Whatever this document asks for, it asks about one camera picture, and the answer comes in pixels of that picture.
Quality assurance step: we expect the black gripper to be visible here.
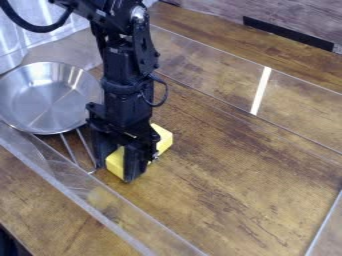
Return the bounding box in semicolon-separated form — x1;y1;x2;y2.
86;76;160;183

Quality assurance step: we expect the yellow butter box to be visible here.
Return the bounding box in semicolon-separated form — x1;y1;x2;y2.
105;123;173;179

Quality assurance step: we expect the silver metal pan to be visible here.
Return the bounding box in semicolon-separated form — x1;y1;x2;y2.
0;61;104;176

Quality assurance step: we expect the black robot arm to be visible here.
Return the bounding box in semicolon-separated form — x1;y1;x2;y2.
48;0;160;183

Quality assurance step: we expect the clear acrylic front barrier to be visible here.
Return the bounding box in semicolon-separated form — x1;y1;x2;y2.
0;121;205;256

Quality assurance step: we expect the clear acrylic barrier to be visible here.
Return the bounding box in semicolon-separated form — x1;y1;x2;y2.
0;121;205;256
150;25;342;154

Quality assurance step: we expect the clear acrylic back barrier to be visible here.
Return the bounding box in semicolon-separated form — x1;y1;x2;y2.
150;25;342;154

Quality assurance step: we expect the black strip on table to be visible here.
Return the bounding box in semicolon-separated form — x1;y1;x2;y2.
243;16;333;52

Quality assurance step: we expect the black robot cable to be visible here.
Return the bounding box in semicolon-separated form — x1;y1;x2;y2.
0;0;74;34

